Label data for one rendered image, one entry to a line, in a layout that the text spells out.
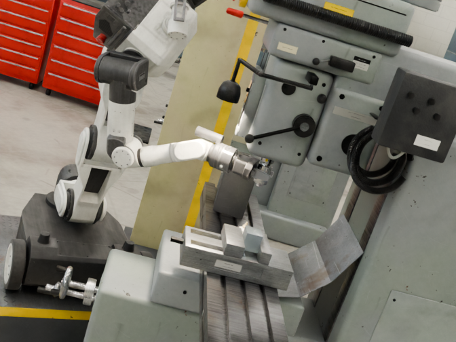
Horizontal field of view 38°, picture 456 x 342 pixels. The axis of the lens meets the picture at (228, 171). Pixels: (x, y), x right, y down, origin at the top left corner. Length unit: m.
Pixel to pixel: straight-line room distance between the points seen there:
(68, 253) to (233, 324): 1.07
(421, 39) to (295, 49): 9.81
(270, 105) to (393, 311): 0.77
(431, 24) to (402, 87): 9.98
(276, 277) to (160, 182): 2.06
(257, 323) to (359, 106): 0.72
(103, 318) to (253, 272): 0.53
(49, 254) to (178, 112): 1.52
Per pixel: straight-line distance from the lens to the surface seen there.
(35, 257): 2.69
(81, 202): 2.83
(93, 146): 2.65
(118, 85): 2.20
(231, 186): 2.49
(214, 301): 1.92
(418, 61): 2.09
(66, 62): 6.83
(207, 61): 3.85
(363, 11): 2.01
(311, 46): 2.00
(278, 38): 1.98
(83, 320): 2.79
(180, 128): 3.94
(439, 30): 11.84
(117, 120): 2.24
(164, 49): 2.26
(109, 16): 2.28
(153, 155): 2.26
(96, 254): 2.77
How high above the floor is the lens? 1.88
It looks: 18 degrees down
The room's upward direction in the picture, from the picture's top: 18 degrees clockwise
